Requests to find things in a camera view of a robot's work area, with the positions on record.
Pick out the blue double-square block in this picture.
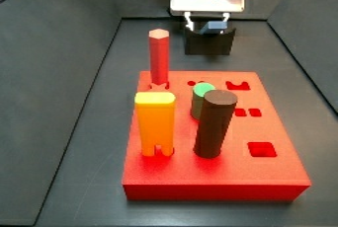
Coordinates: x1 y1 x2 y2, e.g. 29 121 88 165
199 21 227 35

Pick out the yellow double-legged block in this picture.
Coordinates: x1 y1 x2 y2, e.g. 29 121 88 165
135 92 175 156

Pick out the black curved holder stand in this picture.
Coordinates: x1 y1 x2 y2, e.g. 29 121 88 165
183 28 236 55

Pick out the red hexagonal peg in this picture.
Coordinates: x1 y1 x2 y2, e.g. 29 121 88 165
148 29 170 85

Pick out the green cylinder peg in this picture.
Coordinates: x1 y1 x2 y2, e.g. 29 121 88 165
190 82 215 119

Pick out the dark brown cylinder peg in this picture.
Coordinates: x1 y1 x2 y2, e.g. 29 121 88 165
194 90 238 159

